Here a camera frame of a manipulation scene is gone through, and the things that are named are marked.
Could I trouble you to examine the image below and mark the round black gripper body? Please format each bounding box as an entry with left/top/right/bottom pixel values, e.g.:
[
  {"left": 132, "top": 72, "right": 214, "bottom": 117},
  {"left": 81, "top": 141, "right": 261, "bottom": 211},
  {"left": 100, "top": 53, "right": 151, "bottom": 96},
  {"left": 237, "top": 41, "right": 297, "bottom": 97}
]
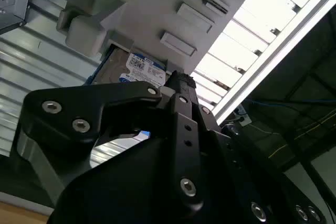
[{"left": 48, "top": 126, "right": 329, "bottom": 224}]

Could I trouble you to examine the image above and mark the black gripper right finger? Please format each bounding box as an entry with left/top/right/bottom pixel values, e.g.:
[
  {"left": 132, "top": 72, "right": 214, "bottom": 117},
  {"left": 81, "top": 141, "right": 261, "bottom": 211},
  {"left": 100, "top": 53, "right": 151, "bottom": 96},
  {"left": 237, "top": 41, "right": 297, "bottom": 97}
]
[{"left": 184, "top": 74, "right": 269, "bottom": 222}]

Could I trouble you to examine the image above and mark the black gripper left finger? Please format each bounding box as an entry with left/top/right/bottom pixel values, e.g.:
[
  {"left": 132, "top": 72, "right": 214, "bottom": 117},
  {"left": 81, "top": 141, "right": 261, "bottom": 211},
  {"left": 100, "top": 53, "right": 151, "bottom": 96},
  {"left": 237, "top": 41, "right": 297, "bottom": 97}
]
[{"left": 10, "top": 71, "right": 204, "bottom": 208}]

